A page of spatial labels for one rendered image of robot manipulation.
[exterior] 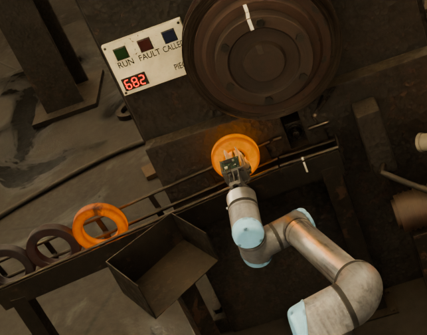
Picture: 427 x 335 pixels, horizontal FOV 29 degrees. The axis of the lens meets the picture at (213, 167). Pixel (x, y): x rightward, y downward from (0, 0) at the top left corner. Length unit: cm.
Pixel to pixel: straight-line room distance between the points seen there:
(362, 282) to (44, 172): 314
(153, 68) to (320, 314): 103
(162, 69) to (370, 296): 103
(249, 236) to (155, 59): 63
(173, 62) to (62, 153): 246
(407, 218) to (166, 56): 90
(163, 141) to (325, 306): 98
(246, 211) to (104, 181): 216
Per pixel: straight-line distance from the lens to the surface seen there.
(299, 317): 198
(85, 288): 382
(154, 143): 274
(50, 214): 448
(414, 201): 265
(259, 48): 236
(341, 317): 199
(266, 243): 250
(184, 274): 259
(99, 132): 502
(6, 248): 293
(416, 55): 268
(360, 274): 204
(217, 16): 239
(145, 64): 262
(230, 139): 263
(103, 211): 277
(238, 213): 243
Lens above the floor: 213
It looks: 31 degrees down
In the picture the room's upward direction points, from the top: 24 degrees counter-clockwise
